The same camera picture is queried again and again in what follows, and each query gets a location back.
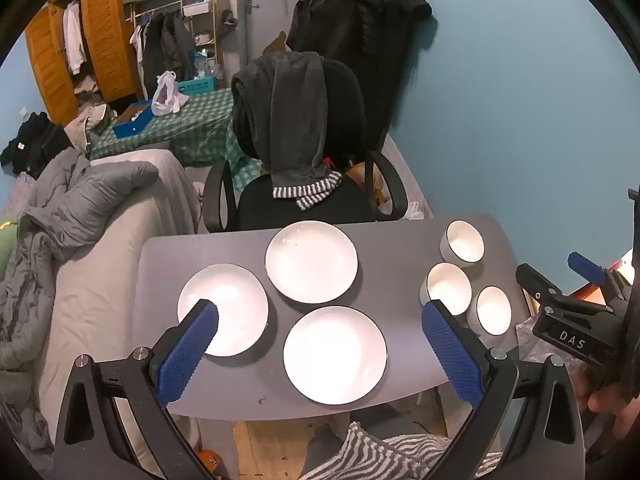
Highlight white ribbed bowl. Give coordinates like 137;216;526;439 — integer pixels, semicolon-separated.
439;220;485;268
419;262;472;316
466;286;512;336

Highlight white plate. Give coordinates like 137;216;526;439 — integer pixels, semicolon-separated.
265;220;358;304
177;263;269;358
282;306;387;405

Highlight person right hand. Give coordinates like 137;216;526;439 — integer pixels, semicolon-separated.
588;384;640;440

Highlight grey plastic bag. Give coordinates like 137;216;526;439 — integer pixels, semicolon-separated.
515;314;586;379

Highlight striped grey white fabric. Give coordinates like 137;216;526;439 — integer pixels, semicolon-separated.
299;420;501;480

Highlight orange printed bag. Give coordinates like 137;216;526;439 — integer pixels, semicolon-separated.
346;162;393;214

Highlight grey quilted duvet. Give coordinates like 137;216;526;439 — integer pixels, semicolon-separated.
1;148;160;456

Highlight black office chair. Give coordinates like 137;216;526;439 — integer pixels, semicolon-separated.
202;52;408;233

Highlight green checkered tablecloth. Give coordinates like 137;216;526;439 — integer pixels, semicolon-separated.
90;89;260;191

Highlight blue box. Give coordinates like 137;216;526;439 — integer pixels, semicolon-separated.
112;101;153;139

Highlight white plastic bag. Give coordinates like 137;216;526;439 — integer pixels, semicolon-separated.
151;70;181;117

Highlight black clothes pile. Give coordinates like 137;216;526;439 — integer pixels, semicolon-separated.
1;112;72;179

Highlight grey hooded garment on chair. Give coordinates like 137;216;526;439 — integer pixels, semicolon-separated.
231;52;342;211

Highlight clothes rack with garments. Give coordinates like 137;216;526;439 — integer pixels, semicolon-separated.
124;0;217;100

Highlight orange wooden wardrobe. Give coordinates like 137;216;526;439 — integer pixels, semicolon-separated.
25;0;142;125

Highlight black coats on wall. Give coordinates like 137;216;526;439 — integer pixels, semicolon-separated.
286;0;433;150

